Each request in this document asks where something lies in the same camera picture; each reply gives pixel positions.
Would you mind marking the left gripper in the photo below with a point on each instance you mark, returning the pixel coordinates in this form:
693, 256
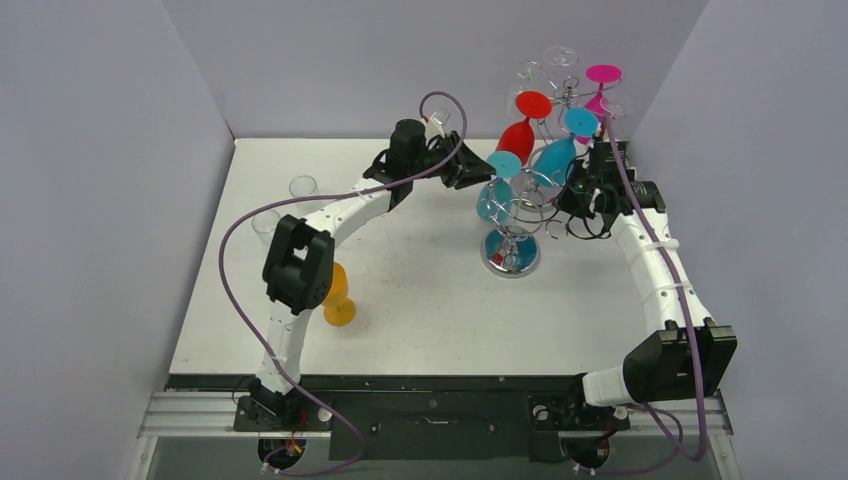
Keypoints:
464, 169

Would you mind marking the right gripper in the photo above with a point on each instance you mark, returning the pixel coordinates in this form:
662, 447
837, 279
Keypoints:
577, 195

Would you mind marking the blue wine glass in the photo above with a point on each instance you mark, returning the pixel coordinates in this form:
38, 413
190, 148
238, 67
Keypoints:
553, 165
495, 198

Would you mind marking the clear wine glass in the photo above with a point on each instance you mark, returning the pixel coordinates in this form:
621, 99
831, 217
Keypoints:
305, 187
264, 225

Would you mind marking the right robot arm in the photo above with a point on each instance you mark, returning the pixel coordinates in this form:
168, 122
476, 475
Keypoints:
686, 352

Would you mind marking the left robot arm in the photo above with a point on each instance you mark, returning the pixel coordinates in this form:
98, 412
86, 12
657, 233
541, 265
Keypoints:
300, 271

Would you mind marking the chrome wine glass rack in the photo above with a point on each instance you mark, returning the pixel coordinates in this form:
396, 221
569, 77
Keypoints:
511, 249

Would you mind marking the red wine glass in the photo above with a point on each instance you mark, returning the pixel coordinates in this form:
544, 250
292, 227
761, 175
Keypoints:
519, 138

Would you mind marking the clear glass on rack right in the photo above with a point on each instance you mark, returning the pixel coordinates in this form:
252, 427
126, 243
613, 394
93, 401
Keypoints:
616, 108

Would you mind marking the clear glass on rack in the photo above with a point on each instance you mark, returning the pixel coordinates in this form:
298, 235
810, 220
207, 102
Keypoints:
560, 56
616, 108

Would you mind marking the pink wine glass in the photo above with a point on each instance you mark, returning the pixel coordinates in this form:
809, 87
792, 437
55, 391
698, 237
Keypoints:
605, 76

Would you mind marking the clear glass on rack top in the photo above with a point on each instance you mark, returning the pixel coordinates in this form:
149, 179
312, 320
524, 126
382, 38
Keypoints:
560, 56

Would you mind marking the orange wine glass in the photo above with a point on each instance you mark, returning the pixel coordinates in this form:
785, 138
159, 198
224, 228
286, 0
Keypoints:
338, 308

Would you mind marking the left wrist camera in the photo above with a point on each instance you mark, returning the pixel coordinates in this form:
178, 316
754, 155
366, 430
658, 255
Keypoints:
436, 124

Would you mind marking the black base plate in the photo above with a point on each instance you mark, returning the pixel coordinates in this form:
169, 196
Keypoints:
433, 418

